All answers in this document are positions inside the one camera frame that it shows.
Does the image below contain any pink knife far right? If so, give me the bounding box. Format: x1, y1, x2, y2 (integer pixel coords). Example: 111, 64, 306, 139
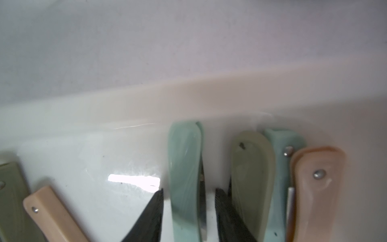
23, 186, 89, 242

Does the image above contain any hidden mint knife in box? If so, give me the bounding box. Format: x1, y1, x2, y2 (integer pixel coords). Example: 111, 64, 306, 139
263, 129, 307, 242

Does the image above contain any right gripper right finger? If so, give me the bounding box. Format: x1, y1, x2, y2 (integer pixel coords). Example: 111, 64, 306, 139
215, 188, 257, 242

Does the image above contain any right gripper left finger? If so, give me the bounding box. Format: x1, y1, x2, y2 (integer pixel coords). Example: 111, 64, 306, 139
122, 189, 164, 242

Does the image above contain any white plastic storage box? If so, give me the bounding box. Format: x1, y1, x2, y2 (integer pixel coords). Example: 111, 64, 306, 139
1, 53, 387, 242

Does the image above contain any pink knife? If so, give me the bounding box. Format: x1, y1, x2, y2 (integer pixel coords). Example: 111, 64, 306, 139
286, 146, 346, 242
23, 186, 89, 242

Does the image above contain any olive knife in box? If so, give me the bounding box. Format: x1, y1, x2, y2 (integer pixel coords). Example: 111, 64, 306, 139
1, 162, 45, 242
231, 131, 276, 242

